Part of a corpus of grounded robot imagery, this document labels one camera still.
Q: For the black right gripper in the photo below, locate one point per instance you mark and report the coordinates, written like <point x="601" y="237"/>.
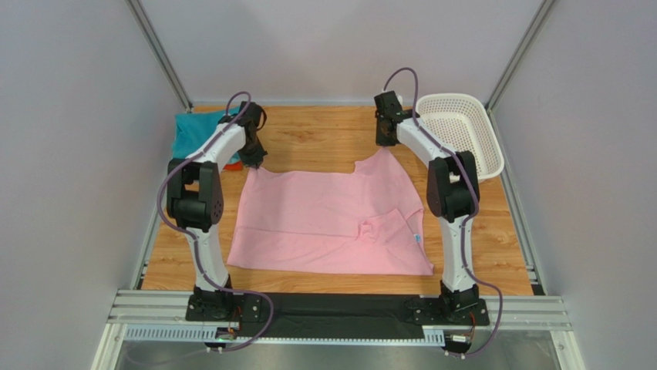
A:
<point x="385" y="136"/>

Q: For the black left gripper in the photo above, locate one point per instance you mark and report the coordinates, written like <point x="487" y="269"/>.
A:
<point x="255" y="159"/>

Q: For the pink t-shirt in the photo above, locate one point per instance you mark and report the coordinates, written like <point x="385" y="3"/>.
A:
<point x="369" y="221"/>

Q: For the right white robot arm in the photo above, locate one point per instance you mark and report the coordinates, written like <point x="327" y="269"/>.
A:
<point x="452" y="194"/>

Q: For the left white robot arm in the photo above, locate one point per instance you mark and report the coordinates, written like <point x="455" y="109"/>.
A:
<point x="195" y="202"/>

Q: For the orange folded t-shirt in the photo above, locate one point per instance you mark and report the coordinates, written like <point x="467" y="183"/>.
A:
<point x="234" y="166"/>

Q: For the teal folded t-shirt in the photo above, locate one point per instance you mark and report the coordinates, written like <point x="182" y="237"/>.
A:
<point x="193" y="130"/>

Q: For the white plastic basket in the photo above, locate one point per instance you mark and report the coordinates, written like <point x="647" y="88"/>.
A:
<point x="460" y="120"/>

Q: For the black base mat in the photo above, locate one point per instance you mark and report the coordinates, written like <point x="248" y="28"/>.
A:
<point x="319" y="316"/>

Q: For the left aluminium corner post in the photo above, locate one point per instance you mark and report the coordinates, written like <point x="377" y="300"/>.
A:
<point x="151" y="36"/>

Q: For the aluminium corner post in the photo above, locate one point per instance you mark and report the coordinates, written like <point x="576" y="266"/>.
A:
<point x="151" y="36"/>
<point x="540" y="17"/>

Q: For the right aluminium corner post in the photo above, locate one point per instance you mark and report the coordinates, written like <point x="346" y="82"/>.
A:
<point x="540" y="17"/>

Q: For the aluminium frame rail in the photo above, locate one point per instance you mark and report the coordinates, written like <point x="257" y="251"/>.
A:
<point x="172" y="329"/>

